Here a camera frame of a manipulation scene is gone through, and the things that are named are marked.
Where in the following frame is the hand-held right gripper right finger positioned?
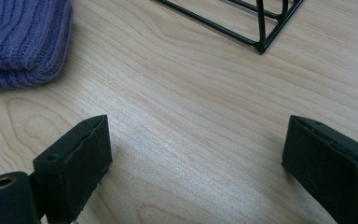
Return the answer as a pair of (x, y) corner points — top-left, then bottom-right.
(281, 115), (358, 224)

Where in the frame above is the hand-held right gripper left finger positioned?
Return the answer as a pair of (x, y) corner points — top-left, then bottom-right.
(32, 114), (114, 224)

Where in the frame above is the purple knitted cloth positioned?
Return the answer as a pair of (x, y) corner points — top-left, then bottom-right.
(0, 0), (74, 91)

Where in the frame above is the black wire rack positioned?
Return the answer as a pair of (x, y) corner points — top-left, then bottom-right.
(153, 0), (306, 55)

